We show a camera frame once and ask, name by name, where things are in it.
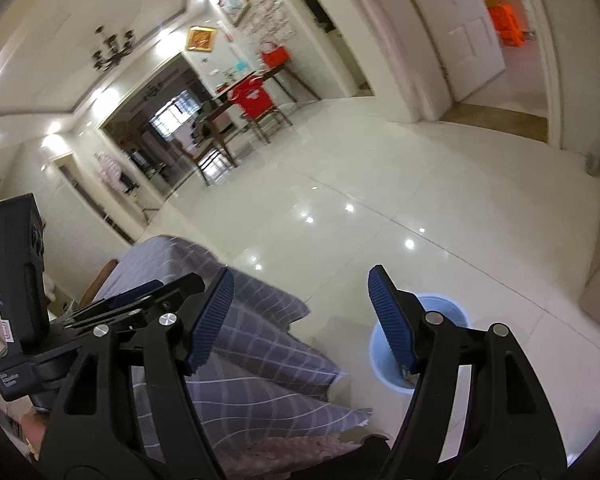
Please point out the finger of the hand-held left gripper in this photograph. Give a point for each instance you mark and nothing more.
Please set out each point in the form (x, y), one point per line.
(80, 321)
(185, 287)

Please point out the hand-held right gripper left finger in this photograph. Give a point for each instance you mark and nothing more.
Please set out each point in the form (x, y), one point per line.
(212, 315)

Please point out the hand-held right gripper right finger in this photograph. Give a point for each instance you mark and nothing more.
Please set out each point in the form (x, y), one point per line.
(390, 315)

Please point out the light blue plastic bucket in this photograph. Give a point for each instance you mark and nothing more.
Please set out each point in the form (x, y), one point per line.
(447, 312)

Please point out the grey checkered tablecloth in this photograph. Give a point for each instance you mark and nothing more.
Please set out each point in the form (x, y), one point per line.
(260, 320)

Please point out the wooden chair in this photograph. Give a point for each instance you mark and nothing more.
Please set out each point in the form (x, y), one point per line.
(205, 157)

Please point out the pink jacket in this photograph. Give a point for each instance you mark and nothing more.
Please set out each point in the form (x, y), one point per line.
(109, 170)

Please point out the brown patterned cloth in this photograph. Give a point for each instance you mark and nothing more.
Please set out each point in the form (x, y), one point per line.
(300, 452)

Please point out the wooden dining table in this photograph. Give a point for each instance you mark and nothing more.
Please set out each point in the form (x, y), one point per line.
(220, 110)

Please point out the chair with red cover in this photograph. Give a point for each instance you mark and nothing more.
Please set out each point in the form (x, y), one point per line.
(252, 97)

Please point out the teal bag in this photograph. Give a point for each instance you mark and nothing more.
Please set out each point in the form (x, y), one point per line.
(240, 66)

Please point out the black chandelier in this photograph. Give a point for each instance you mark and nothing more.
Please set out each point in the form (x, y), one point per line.
(112, 50)

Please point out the red handbag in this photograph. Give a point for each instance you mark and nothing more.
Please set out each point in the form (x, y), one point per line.
(274, 55)

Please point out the gold framed picture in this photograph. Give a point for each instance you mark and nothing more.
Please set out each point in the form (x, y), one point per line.
(234, 2)

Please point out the white panel door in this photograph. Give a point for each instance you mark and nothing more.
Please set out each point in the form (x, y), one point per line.
(460, 25)

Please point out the orange plastic stool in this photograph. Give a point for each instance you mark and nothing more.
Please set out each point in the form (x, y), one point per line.
(505, 25)

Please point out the wall of paper certificates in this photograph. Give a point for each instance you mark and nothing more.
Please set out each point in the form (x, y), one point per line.
(272, 15)

